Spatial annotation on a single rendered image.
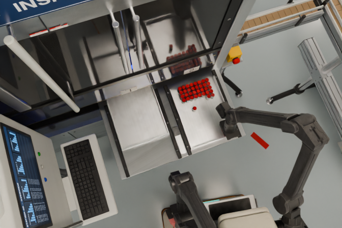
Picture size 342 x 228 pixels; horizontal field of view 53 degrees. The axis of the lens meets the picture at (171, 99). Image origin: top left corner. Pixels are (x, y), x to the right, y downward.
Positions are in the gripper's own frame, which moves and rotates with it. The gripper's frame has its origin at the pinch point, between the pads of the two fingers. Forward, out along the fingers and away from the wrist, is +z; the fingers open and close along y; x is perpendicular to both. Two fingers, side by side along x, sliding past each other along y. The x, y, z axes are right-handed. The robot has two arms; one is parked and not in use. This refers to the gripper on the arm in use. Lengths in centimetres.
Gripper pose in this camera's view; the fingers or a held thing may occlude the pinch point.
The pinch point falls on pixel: (227, 134)
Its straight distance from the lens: 183.7
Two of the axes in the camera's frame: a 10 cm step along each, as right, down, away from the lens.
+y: -3.4, -8.4, 4.2
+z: 0.6, 4.3, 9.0
